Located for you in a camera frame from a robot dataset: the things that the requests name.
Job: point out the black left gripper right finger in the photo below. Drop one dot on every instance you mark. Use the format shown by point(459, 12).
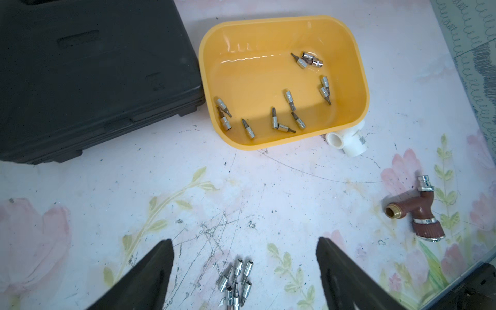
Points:
point(345, 284)

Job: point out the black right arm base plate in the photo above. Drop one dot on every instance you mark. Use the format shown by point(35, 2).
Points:
point(476, 291)

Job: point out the yellow plastic storage box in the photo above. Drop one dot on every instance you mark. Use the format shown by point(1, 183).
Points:
point(248, 64)

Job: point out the small silver bit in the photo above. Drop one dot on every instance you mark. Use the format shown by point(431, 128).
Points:
point(290, 100)

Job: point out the white pipe tee fitting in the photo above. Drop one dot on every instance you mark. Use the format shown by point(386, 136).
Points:
point(349, 140)

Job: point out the red brown pipe fitting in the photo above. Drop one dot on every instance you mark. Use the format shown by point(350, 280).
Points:
point(424, 223)

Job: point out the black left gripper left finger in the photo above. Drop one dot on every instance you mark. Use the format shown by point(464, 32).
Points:
point(145, 285)

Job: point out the silver socket bit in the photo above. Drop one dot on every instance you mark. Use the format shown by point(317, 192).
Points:
point(246, 271)
point(299, 61)
point(274, 121)
point(223, 119)
point(224, 278)
point(246, 288)
point(233, 297)
point(286, 129)
point(325, 83)
point(299, 121)
point(237, 267)
point(325, 94)
point(248, 129)
point(220, 104)
point(312, 60)

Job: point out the black plastic tool case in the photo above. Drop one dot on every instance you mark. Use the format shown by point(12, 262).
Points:
point(75, 74)

